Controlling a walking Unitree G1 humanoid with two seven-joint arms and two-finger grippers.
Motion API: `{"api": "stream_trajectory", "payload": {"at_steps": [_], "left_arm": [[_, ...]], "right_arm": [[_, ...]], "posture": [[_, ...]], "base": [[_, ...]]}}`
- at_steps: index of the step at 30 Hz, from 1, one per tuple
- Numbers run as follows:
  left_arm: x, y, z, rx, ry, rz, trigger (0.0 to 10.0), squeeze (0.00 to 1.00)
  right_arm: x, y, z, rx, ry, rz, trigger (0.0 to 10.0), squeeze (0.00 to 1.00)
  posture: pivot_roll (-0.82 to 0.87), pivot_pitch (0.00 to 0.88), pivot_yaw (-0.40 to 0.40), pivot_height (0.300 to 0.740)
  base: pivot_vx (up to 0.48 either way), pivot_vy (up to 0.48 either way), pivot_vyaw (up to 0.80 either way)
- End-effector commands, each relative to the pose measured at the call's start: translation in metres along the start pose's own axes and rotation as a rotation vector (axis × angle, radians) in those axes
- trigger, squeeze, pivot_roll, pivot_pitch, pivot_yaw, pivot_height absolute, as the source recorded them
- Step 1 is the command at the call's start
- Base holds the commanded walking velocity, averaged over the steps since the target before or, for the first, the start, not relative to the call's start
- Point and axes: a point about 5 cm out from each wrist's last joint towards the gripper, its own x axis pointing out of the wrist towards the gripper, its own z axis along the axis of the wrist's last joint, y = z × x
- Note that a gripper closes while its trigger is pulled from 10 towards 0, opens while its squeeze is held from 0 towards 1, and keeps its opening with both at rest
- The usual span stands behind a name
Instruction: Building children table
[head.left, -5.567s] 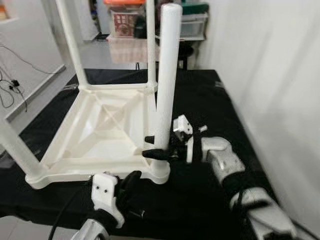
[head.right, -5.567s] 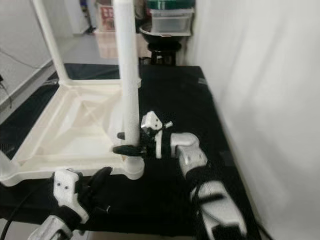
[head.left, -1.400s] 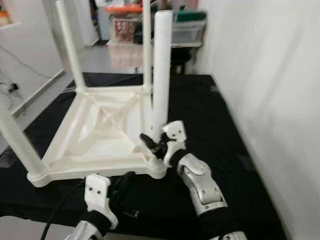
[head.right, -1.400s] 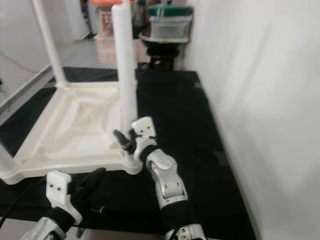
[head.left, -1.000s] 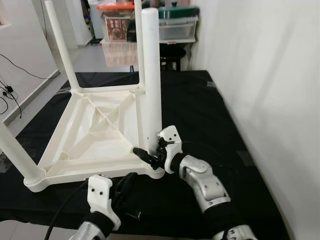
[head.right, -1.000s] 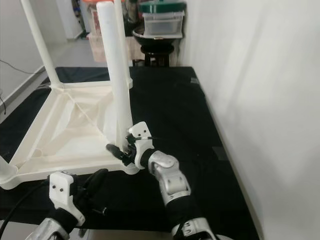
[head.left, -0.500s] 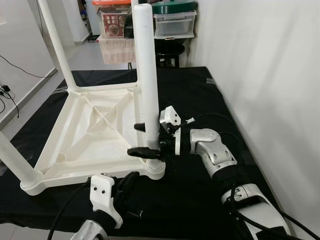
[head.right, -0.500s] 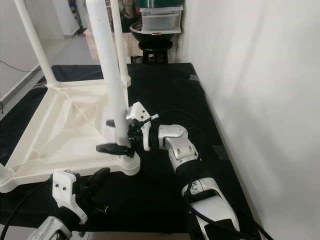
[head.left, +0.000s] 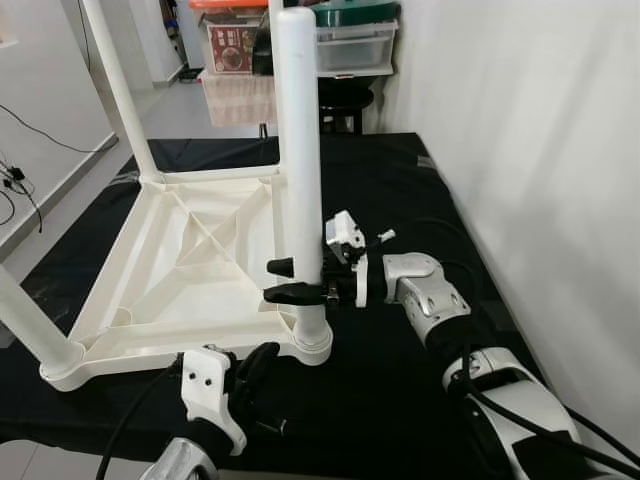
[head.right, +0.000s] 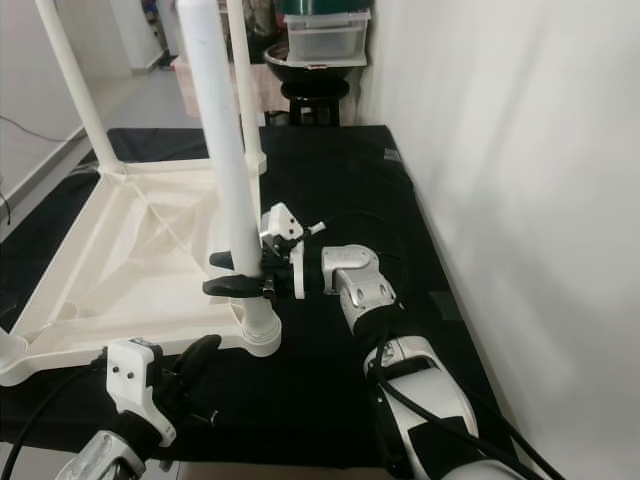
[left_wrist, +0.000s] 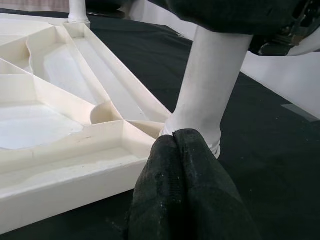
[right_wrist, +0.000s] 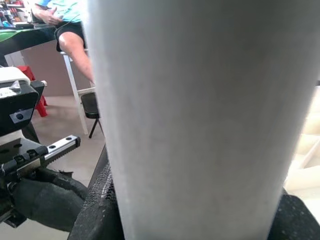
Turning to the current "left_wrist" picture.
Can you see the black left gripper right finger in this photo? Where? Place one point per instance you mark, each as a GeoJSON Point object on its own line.
{"type": "Point", "coordinates": [212, 200]}

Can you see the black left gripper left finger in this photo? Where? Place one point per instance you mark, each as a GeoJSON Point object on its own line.
{"type": "Point", "coordinates": [160, 195]}

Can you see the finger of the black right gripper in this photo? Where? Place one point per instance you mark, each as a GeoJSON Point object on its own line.
{"type": "Point", "coordinates": [232, 15]}

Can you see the white plastic table leg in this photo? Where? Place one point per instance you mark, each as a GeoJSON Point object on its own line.
{"type": "Point", "coordinates": [78, 10]}
{"type": "Point", "coordinates": [210, 75]}

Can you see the black tablecloth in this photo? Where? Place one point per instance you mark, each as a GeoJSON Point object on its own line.
{"type": "Point", "coordinates": [262, 162]}

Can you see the black round stool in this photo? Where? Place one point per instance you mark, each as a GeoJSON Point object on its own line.
{"type": "Point", "coordinates": [105, 14]}

